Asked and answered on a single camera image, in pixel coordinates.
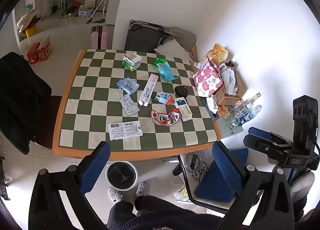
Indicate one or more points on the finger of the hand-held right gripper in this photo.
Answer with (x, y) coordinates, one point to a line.
(265, 145)
(260, 132)

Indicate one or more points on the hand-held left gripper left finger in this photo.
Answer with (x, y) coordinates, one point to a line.
(96, 167)

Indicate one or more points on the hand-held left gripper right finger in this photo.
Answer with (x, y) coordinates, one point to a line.
(227, 167)

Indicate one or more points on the round trash bin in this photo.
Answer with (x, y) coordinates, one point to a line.
(117, 177)

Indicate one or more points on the blue star print wrapper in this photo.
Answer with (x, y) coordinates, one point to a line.
(128, 85)

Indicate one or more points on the green blue packaging bag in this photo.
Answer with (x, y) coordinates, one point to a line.
(165, 71)

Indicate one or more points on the person's right forearm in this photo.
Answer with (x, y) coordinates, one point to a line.
(301, 187)

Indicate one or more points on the blue label water bottle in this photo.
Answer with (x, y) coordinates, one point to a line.
(246, 117)

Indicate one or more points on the blue seat black chair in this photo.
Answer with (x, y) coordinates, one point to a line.
(215, 185)

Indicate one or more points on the metal rings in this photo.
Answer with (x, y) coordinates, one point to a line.
(197, 173)

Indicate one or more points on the clear wine glass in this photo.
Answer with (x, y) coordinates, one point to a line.
(230, 125)

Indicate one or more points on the grey fuzzy slipper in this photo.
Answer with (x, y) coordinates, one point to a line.
(115, 195)
(143, 188)

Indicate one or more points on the clear glass bottle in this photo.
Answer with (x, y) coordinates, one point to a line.
(252, 98)

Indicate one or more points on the orange snack packet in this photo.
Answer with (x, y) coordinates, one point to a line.
(223, 111)

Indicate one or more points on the brown cardboard box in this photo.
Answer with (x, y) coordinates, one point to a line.
(228, 100)

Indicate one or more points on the white printed paper slip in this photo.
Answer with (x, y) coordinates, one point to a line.
(125, 130)

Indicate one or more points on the black red slipper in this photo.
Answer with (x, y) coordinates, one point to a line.
(177, 170)

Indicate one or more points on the white bag yellow smiley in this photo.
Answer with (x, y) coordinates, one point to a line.
(181, 193)

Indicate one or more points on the crumpled white tissue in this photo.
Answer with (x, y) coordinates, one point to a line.
(212, 102)

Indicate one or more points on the white plastic bag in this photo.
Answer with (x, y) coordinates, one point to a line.
(228, 77)

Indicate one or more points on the clear plastic blister pack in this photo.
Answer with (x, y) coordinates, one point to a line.
(128, 105)

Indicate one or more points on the pink floral paper bag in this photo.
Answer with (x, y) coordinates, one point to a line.
(207, 80)

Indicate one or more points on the person's legs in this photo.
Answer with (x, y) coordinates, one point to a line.
(155, 212)

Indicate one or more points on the small black box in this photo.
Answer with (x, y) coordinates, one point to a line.
(230, 64)

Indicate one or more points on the white blue medicine box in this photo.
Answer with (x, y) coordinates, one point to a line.
(183, 106)

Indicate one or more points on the green checkered table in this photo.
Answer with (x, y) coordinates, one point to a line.
(95, 90)

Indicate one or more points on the red white snack wrapper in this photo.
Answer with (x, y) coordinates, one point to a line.
(163, 118)

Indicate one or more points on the black round lid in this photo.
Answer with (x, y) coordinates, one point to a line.
(181, 90)

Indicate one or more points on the yellow snack bag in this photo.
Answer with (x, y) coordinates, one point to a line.
(217, 53)

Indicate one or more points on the long white toothpaste box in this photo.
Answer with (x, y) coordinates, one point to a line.
(148, 90)

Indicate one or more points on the white green carton box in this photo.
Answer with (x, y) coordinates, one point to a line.
(130, 63)

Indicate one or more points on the red cardboard box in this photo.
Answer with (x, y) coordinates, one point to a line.
(32, 55)
(45, 50)

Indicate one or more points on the pink suitcase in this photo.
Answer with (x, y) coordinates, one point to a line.
(100, 36)

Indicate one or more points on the black folding bed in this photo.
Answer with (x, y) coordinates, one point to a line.
(143, 36)

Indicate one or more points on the yellow bin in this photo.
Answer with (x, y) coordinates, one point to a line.
(31, 32)

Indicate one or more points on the light blue storage box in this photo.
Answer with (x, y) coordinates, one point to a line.
(83, 12)

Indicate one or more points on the broom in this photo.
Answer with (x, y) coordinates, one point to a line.
(98, 7)

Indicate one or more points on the white cabinet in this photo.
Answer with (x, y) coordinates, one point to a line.
(113, 5)

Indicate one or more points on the white yellow quilt bundle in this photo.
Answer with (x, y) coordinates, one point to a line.
(26, 18)

